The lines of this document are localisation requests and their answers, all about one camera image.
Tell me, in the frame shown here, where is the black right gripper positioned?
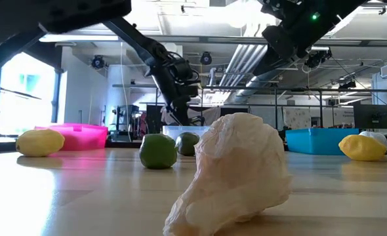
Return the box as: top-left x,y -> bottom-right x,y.
252,24 -> 313,77

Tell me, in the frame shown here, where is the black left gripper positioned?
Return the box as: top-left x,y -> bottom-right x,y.
150,54 -> 205,127

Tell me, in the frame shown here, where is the dark green avocado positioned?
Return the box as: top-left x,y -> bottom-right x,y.
175,132 -> 201,157

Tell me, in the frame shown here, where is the green lime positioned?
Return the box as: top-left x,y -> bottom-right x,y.
138,133 -> 178,170

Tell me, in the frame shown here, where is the yellow lemon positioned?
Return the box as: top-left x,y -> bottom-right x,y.
15,128 -> 66,157
338,134 -> 387,162

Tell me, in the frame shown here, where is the clear plastic basket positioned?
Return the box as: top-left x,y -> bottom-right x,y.
162,125 -> 211,142

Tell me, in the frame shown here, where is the black flat screen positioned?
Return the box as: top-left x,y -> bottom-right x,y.
219,107 -> 249,117

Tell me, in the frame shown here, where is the black equipment rack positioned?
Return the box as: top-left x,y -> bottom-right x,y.
113,104 -> 140,134

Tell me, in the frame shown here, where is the white ventilation box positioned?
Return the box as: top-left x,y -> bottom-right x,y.
162,42 -> 184,59

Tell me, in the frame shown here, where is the cream crumpled plastic bag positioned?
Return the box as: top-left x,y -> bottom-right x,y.
163,113 -> 292,236

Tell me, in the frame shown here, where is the black ceiling spotlight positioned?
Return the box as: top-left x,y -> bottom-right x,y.
338,80 -> 357,90

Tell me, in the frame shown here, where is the blue plastic basket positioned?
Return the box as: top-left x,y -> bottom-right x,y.
285,127 -> 360,155

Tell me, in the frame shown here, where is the pink plastic basket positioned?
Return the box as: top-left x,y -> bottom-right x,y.
34,123 -> 109,151

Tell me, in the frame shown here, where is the black monitor on stand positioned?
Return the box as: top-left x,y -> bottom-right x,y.
353,104 -> 387,130

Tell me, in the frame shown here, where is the silver air duct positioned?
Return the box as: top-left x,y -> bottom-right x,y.
213,44 -> 312,104

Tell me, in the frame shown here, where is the black metal rail frame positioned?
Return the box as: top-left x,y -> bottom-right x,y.
112,84 -> 387,132

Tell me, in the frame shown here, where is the bright window with dark frame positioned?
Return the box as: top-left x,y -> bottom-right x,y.
0,52 -> 63,137

